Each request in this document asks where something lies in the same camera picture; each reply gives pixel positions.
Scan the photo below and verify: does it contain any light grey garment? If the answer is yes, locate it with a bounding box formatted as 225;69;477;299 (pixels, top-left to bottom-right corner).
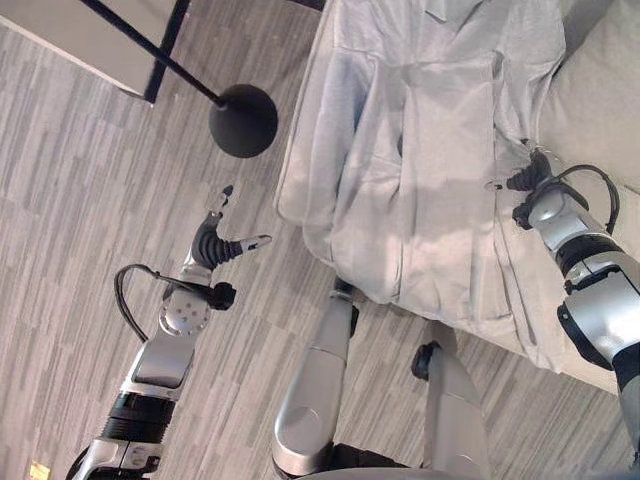
275;0;569;347

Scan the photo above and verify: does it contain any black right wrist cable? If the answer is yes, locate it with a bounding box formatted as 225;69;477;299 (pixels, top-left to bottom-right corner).
542;164;622;237

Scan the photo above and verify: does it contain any white table with black legs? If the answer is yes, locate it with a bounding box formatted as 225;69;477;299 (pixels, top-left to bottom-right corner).
0;0;194;105

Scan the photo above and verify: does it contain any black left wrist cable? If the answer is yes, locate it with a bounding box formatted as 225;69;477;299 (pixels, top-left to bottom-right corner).
113;263;174;344

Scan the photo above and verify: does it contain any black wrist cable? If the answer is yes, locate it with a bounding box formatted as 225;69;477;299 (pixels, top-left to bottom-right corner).
542;164;622;237
113;263;174;344

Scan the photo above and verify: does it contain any silver robot right leg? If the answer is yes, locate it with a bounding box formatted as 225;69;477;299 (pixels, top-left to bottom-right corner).
411;319;492;480

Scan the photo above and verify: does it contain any robot left five-finger hand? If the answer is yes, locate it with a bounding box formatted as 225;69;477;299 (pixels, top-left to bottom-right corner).
178;184;273;287

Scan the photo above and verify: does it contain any light grey sofa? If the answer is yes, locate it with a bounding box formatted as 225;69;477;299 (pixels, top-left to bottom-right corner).
273;0;640;397

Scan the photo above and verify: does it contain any robot right five-finger hand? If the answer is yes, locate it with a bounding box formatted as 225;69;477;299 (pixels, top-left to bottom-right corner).
484;149;565;200

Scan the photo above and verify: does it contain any black clothes rack round base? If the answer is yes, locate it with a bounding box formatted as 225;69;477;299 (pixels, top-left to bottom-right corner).
79;0;279;159

